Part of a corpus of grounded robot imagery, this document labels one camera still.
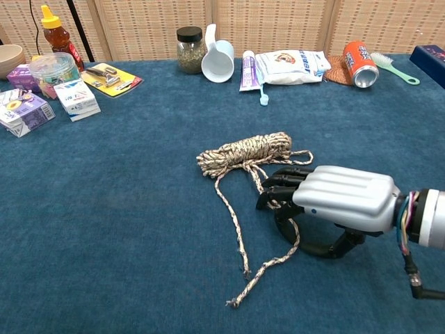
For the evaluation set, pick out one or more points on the orange soda can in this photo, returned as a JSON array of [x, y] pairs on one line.
[[358, 61]]

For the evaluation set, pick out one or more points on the beige bowl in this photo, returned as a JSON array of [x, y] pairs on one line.
[[10, 59]]

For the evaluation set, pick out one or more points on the woven bamboo folding screen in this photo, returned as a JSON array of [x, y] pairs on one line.
[[278, 24]]

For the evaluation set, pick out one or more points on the brown woven coaster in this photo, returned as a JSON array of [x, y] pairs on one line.
[[339, 71]]

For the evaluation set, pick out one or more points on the clear plastic jar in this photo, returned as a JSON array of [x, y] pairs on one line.
[[52, 69]]

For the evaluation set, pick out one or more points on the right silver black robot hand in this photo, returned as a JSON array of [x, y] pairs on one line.
[[347, 198]]

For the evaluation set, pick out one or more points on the black stand pole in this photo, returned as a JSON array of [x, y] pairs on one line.
[[79, 28]]

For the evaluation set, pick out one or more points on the purple white drink carton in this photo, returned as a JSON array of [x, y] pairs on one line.
[[24, 115]]

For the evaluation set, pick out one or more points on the light blue toothbrush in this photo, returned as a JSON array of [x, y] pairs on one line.
[[264, 99]]

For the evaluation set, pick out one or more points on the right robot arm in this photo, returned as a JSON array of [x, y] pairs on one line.
[[431, 219]]

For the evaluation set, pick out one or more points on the dark blue gift box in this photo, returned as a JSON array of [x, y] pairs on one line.
[[429, 59]]

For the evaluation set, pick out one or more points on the mint green brush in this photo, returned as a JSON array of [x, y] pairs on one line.
[[382, 59]]

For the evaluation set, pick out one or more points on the white blue milk carton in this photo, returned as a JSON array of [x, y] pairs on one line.
[[78, 101]]

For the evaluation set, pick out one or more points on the yellow razor blister pack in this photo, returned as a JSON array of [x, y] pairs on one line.
[[114, 81]]

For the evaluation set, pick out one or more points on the purple white toothpaste tube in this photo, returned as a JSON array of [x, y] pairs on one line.
[[248, 71]]

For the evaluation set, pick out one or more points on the blue table cloth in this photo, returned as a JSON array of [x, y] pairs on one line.
[[121, 226]]

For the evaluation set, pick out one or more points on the small purple carton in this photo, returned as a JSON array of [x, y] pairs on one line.
[[21, 76]]

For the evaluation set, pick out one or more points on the white printed bag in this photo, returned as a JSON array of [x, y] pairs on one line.
[[292, 67]]

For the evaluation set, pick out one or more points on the black-lidded glass jar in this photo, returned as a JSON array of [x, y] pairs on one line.
[[191, 54]]

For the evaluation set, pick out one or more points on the honey squeeze bottle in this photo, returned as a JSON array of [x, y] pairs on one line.
[[59, 38]]

